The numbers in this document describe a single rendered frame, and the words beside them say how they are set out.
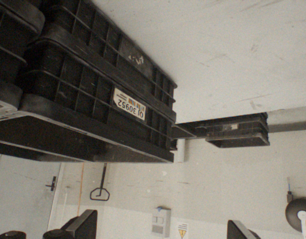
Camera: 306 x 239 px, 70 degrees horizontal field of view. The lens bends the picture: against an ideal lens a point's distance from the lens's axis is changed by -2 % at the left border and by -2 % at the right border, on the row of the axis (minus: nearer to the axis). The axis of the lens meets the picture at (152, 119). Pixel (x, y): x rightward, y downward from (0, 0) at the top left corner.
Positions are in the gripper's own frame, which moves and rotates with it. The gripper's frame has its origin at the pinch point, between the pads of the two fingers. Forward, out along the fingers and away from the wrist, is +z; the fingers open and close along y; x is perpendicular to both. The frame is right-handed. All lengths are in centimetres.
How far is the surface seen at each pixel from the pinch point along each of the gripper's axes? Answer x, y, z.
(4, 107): 8.3, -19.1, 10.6
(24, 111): 8.1, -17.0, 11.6
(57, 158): -4, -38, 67
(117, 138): 5.3, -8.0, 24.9
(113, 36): 24.6, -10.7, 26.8
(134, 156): -0.2, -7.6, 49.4
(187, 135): 7, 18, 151
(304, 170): -24, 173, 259
